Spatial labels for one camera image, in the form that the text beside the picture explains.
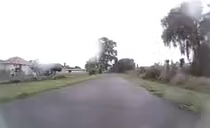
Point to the tall tree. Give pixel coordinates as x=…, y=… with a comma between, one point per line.
x=107, y=52

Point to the dark round bush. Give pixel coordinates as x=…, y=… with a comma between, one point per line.
x=124, y=65

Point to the low building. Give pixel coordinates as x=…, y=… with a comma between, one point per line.
x=73, y=69

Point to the grey asphalt road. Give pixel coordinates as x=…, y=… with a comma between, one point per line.
x=103, y=103

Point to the row of bushes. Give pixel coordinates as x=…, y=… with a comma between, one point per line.
x=166, y=73

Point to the grass verge with weeds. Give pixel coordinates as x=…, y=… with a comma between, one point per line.
x=179, y=95

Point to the house with red roof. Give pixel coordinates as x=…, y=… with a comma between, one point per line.
x=15, y=65

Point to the large drooping tree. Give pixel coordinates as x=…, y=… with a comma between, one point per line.
x=193, y=33

